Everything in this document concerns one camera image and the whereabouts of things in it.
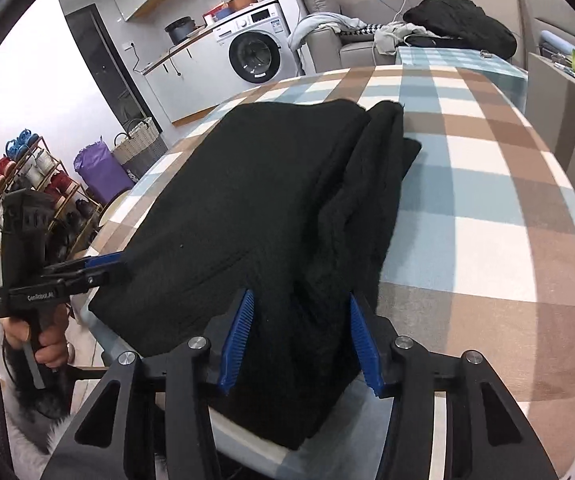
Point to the person's left hand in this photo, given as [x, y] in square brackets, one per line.
[52, 350]

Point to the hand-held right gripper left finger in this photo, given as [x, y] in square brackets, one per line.
[237, 340]

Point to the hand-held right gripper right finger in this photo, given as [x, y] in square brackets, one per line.
[365, 345]

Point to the purple bin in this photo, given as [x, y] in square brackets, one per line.
[99, 170]

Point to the brown blue checked tablecloth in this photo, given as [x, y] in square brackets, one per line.
[492, 210]

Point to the houndstooth pillow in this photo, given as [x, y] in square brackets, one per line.
[357, 32]

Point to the beige cardboard box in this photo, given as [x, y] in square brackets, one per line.
[552, 90]

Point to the teal checked tablecloth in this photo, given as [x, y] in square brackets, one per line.
[467, 57]

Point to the beige sofa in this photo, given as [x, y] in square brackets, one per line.
[357, 52]

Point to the copper cooking pot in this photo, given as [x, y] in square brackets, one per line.
[242, 2]

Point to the white washing machine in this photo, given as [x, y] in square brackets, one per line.
[272, 20]

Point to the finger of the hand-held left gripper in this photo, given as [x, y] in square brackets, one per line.
[102, 261]
[102, 276]

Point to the black coat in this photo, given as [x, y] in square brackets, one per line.
[457, 22]

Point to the person's left forearm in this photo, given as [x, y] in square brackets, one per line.
[32, 405]

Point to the black cooking pot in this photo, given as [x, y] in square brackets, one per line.
[180, 31]

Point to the grey garment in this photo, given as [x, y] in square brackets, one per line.
[387, 37]

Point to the black knitted sweater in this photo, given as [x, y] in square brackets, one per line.
[247, 200]

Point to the white base cabinet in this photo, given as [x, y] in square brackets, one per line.
[187, 80]

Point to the two-tone wicker basket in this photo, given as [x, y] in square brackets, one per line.
[140, 147]

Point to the light blue blanket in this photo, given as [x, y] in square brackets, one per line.
[317, 25]

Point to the metal rack of shoes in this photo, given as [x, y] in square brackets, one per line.
[32, 170]

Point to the dark glass door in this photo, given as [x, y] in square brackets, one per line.
[102, 60]

